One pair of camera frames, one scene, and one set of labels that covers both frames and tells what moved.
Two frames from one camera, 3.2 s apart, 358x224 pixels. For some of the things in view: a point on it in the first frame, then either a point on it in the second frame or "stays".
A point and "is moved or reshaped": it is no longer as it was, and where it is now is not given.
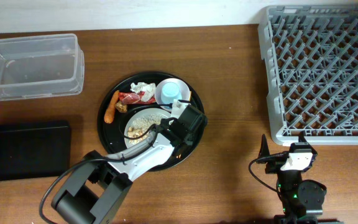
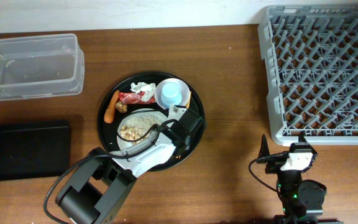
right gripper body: [275, 167] stays
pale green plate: [161, 114] is moved or reshaped
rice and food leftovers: [140, 124] is moved or reshaped
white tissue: [145, 91] stays
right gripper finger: [264, 150] stays
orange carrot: [109, 115] stays
